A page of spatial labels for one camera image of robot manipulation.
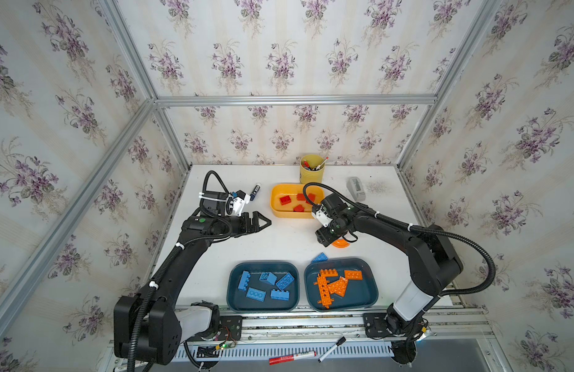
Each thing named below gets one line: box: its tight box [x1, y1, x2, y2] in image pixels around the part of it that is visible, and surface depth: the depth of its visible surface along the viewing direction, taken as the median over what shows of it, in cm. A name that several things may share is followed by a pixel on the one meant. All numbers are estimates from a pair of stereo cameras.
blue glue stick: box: [249, 182, 262, 201], surface depth 110 cm
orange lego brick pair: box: [344, 269, 364, 281], surface depth 86 cm
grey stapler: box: [345, 176, 367, 203], surface depth 110 cm
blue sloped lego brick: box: [259, 271, 277, 286], surface depth 83 cm
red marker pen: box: [269, 351, 318, 366], surface depth 69 cm
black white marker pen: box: [318, 336, 347, 363], surface depth 71 cm
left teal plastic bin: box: [226, 260, 301, 313], surface depth 81 cm
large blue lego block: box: [276, 272, 295, 291], surface depth 84 cm
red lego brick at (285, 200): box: [279, 195, 292, 206], surface depth 106 cm
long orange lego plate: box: [313, 275, 336, 310], surface depth 80 cm
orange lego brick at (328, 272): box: [319, 268, 339, 277], surface depth 85 cm
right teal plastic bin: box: [304, 257, 380, 313], surface depth 82 cm
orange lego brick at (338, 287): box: [327, 276, 349, 297], surface depth 81 cm
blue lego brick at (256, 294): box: [245, 286, 267, 303], surface depth 81 cm
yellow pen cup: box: [299, 153, 326, 185], surface depth 107 cm
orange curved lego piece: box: [331, 238, 351, 248], surface depth 94 cm
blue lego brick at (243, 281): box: [238, 270, 251, 292], surface depth 82 cm
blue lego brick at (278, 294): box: [269, 289, 291, 301], surface depth 80 cm
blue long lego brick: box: [311, 251, 329, 263], surface depth 90 cm
